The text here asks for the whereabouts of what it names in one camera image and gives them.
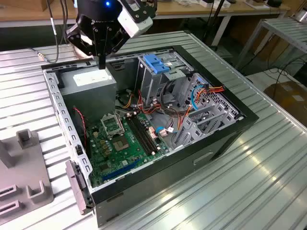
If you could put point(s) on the black RAM slot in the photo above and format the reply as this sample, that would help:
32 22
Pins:
144 133
138 134
147 132
141 134

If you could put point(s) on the small black box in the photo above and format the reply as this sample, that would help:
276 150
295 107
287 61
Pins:
274 3

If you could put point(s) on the black PC case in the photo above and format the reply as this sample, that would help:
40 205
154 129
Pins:
168 172

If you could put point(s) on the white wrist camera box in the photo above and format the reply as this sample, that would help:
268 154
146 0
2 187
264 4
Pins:
134 21

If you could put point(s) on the large cardboard box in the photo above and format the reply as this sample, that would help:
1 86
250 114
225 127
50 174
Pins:
287 95

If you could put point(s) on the grey metal drive cage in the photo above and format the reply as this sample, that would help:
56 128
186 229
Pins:
148 86

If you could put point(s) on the grey power supply unit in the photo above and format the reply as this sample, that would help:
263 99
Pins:
91 100

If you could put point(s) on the green motherboard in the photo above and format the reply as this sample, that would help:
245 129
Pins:
134 155

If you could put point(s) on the blue expansion slot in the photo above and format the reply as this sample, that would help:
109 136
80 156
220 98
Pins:
122 169

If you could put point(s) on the grey parts rack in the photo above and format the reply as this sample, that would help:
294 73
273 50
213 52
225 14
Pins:
24 165

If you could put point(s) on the metal slat side table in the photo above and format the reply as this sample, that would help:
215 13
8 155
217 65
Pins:
283 28

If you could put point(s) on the grey metal disk bay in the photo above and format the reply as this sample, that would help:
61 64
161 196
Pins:
216 105

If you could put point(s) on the blue plastic bay latch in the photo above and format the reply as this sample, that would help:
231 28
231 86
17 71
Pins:
156 63

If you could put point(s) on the silver metal cylinder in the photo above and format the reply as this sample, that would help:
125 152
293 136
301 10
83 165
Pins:
299 15

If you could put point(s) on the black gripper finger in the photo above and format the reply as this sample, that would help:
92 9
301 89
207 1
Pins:
106 43
96 43

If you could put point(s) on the wooden desk with white frame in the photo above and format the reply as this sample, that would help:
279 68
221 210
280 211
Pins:
192 10

